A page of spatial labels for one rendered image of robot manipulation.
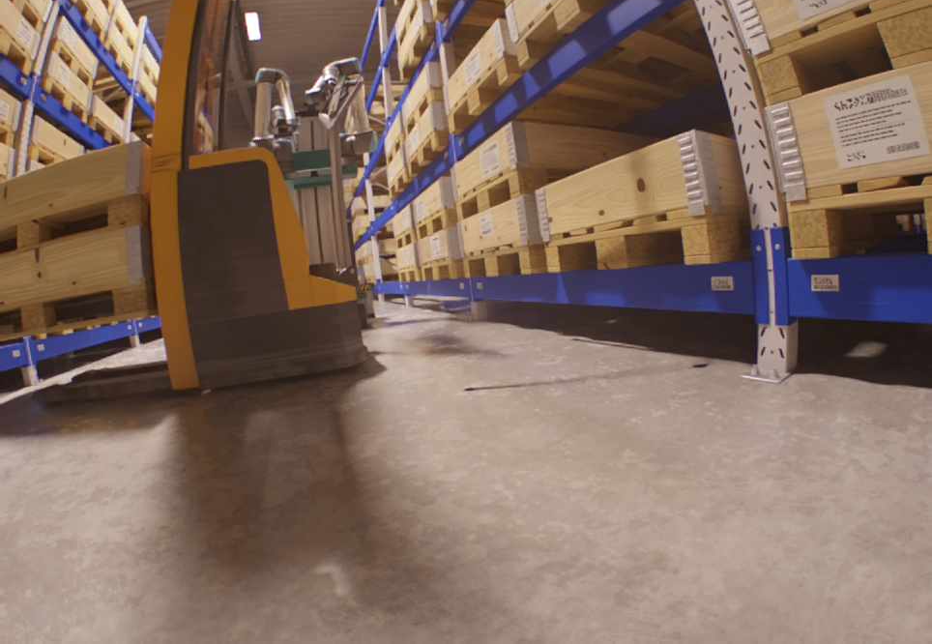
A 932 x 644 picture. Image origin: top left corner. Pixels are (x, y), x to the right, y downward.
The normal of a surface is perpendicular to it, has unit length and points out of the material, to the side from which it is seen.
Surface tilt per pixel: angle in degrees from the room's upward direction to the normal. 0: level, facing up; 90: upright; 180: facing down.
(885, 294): 90
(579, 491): 0
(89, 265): 90
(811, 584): 0
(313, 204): 90
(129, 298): 90
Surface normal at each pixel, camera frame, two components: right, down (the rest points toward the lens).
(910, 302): -0.92, 0.14
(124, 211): 0.35, 0.02
